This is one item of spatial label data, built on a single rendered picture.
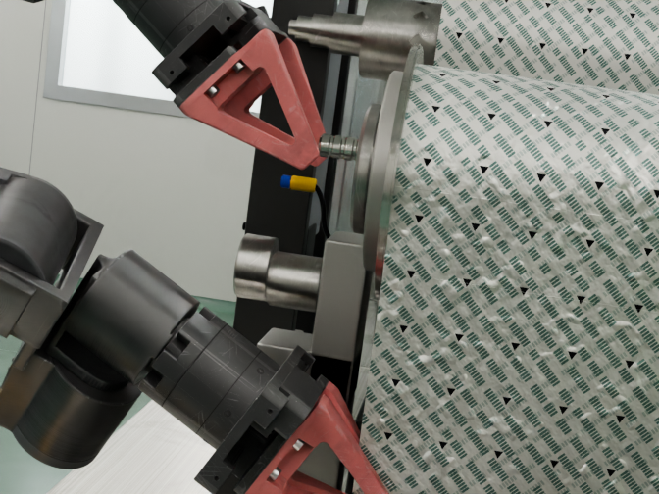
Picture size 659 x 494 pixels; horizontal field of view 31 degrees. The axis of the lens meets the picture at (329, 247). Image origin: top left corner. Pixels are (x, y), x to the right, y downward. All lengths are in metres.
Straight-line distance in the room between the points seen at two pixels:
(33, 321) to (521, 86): 0.28
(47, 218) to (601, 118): 0.29
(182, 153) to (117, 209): 0.48
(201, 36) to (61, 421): 0.23
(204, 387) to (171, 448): 0.64
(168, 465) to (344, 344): 0.53
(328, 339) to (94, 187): 5.86
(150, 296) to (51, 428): 0.10
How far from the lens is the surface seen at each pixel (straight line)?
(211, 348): 0.62
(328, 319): 0.70
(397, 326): 0.62
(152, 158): 6.43
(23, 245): 0.60
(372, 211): 0.62
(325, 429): 0.61
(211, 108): 0.68
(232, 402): 0.61
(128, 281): 0.62
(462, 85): 0.64
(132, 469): 1.18
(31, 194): 0.64
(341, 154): 0.69
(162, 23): 0.71
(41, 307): 0.61
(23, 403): 0.68
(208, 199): 6.36
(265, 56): 0.67
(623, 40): 0.85
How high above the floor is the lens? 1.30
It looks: 8 degrees down
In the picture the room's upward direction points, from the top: 8 degrees clockwise
